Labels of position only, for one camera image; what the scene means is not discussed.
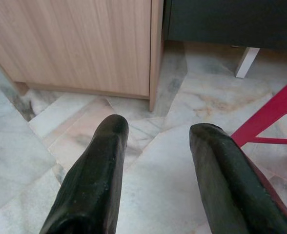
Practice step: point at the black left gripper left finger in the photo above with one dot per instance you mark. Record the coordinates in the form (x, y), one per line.
(94, 182)

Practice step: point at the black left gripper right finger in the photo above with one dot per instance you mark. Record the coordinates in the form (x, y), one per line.
(226, 185)

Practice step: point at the red plastic stool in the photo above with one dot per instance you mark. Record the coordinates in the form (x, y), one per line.
(275, 109)

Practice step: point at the white furniture leg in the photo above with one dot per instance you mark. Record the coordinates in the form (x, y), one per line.
(247, 62)

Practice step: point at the light wooden cabinet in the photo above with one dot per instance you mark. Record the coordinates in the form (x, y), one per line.
(72, 44)

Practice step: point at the black cabinet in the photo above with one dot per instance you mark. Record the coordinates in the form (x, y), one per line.
(231, 22)

